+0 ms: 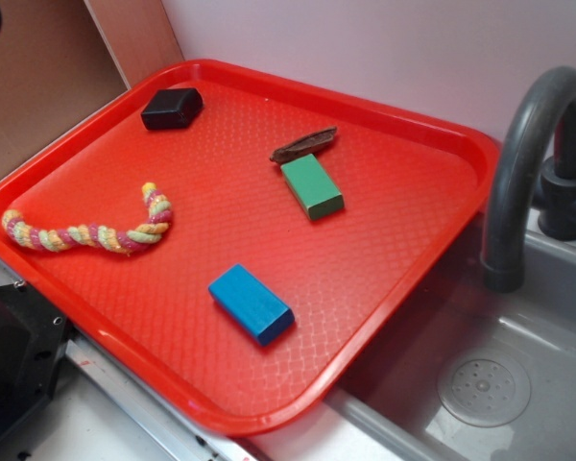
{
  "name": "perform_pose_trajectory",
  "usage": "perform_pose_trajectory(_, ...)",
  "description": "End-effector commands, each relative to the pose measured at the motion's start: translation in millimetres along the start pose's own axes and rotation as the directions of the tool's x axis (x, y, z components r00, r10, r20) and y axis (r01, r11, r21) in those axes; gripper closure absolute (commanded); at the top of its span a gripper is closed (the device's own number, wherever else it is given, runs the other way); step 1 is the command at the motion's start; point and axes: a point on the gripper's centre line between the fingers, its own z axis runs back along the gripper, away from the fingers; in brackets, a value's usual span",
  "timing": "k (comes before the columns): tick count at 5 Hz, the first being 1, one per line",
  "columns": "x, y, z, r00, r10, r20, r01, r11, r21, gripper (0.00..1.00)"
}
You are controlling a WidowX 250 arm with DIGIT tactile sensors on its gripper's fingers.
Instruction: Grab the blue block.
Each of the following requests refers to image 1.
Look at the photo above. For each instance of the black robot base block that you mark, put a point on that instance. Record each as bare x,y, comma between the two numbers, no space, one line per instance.
33,336

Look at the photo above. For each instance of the green wooden block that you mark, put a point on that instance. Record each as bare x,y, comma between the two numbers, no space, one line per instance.
316,192

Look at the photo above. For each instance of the blue wooden block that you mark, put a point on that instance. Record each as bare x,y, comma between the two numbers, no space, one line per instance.
252,305

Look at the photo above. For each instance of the black rectangular block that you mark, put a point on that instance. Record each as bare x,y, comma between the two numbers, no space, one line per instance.
172,109

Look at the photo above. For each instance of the red plastic tray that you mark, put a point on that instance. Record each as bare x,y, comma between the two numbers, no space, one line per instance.
410,183

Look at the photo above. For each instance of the brown dried pod piece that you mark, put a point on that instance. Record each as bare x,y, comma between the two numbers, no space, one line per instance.
308,144

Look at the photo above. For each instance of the grey plastic sink basin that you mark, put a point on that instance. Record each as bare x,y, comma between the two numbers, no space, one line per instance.
390,390

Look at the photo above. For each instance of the round sink drain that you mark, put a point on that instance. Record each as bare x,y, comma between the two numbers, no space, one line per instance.
484,388

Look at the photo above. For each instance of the grey curved faucet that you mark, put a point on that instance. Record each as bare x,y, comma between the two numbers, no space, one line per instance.
536,170

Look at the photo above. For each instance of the brown cardboard panel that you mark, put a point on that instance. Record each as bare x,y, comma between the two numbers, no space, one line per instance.
60,61

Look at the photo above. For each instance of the multicoloured braided rope toy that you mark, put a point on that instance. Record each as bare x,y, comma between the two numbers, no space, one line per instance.
123,242

